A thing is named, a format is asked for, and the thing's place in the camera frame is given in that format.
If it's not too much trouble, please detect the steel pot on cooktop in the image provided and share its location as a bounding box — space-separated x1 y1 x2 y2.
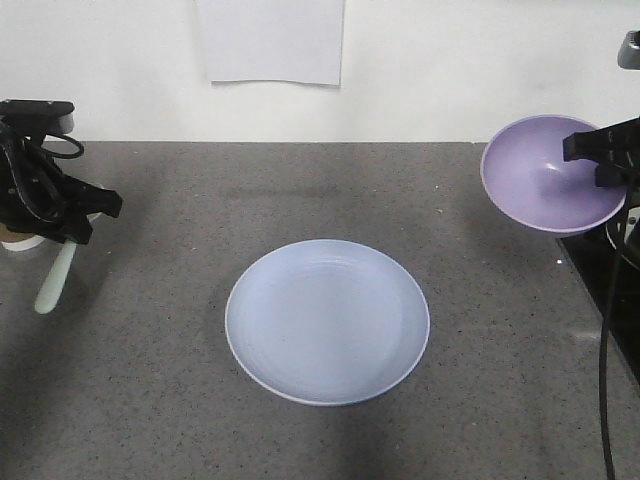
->
605 205 640 270

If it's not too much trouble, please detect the light blue plate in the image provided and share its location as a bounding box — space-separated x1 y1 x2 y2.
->
225 239 431 407

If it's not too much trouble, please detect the pale green spoon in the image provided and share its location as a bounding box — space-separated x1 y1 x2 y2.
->
34 240 79 315

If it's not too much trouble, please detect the purple bowl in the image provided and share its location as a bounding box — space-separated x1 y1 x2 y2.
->
480 114 626 238

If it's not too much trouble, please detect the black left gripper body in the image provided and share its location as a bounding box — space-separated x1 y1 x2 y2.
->
1 129 70 243

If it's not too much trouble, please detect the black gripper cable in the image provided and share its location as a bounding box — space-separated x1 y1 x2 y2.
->
29 132 85 162
598 184 632 480

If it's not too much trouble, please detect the white paper sheet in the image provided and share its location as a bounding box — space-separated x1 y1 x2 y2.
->
197 0 345 87

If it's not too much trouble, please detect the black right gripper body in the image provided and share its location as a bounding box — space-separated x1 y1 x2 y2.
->
619 118 639 190

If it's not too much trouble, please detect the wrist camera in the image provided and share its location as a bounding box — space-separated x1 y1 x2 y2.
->
617 30 640 71
1 99 75 135

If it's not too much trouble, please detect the black induction cooktop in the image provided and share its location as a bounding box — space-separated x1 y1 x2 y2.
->
559 225 639 377

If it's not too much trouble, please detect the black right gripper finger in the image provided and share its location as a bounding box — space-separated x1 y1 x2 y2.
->
595 164 630 188
562 121 630 162

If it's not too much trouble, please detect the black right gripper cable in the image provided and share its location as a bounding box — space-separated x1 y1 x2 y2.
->
598 184 632 480

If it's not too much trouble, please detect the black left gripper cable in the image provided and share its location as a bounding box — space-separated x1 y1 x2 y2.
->
29 132 85 162

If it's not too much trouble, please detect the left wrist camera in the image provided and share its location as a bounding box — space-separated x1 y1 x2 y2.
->
1 99 75 135

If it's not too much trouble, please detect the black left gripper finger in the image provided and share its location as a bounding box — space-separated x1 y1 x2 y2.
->
7 217 93 245
62 176 123 218

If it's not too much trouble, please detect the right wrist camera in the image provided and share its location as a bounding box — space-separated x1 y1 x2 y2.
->
617 30 640 71

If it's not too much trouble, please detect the brown paper cup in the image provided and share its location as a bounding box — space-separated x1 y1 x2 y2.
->
0 223 44 252

